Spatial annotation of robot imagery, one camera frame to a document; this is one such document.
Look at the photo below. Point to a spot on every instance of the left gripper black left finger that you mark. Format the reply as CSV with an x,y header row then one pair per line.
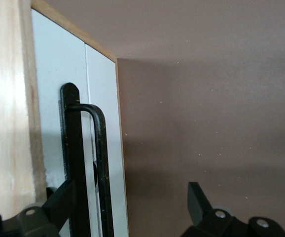
x,y
34,222

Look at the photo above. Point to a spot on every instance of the brown table cover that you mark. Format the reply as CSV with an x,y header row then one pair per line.
x,y
206,98

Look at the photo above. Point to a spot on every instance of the white-fronted wooden drawer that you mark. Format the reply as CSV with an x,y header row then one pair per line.
x,y
56,61

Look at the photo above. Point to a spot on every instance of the wooden drawer cabinet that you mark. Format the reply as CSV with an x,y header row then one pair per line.
x,y
7,111

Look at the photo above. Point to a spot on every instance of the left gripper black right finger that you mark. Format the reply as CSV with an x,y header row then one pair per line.
x,y
214,224

